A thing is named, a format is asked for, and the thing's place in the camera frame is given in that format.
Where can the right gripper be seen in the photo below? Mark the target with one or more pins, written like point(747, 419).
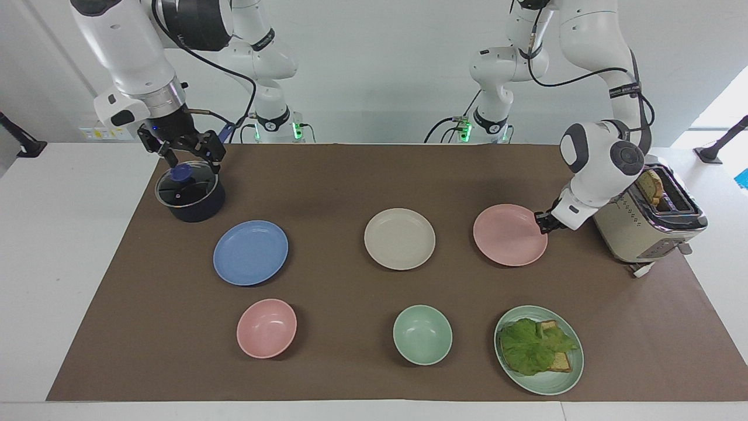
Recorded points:
point(173, 124)

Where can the green lettuce leaf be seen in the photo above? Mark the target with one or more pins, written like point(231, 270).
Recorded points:
point(529, 348)

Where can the dark blue pot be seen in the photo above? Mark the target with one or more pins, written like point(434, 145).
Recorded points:
point(201, 209)

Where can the beige toaster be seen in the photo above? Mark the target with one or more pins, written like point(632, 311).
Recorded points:
point(628, 234)

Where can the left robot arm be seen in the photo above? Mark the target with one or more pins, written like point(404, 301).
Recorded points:
point(596, 169)

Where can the pink bowl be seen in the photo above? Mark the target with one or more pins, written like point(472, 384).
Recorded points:
point(266, 328)

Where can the green bowl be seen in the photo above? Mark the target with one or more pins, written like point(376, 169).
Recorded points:
point(422, 335)

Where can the glass lid with blue knob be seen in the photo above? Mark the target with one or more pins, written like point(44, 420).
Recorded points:
point(186, 186)

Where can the pink plate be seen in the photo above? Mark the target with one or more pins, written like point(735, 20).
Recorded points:
point(507, 235)

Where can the white wall socket strip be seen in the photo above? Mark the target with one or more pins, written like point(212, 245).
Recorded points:
point(102, 133)

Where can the bread slice in toaster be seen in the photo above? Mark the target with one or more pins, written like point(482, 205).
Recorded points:
point(651, 187)

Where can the blue object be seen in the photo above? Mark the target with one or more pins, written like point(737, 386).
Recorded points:
point(743, 179)

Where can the black stand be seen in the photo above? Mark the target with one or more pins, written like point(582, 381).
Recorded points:
point(23, 143)
point(716, 149)

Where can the beige plate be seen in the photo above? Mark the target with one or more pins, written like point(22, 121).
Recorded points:
point(400, 239)

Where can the toast slice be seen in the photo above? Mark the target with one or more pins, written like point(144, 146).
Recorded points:
point(549, 328)
point(562, 362)

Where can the white plug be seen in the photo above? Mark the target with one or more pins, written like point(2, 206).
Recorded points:
point(643, 270)

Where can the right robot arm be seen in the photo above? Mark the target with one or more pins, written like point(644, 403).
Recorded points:
point(128, 52)

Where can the green plate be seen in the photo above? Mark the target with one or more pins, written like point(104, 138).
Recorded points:
point(549, 383)

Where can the blue plate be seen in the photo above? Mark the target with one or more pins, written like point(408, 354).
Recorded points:
point(250, 253)

